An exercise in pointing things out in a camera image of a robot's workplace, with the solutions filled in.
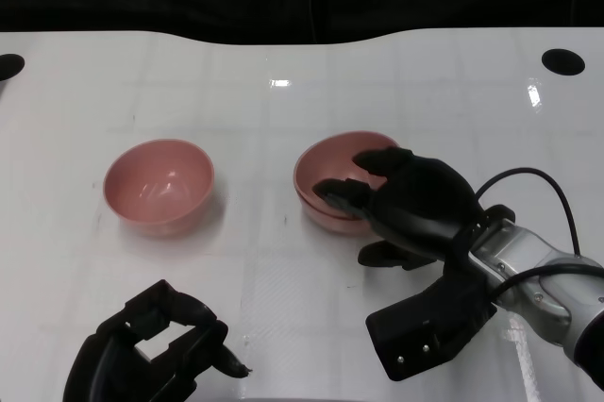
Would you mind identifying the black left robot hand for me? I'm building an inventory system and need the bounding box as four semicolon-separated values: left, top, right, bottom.
62;278;251;402

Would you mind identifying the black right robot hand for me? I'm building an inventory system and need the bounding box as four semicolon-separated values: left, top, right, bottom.
313;146;487;271

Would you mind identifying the pink plastic bowl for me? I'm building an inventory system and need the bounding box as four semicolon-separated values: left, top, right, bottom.
293;131;402;217
295;184;374;236
103;138;216;239

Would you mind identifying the black round table grommet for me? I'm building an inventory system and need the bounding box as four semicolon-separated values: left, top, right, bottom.
0;53;25;82
541;48;586;76

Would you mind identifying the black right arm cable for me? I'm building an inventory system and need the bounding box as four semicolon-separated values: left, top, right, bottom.
474;166;604;302

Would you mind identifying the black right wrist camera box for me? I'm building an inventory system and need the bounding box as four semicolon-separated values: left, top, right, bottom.
365;274;497;382

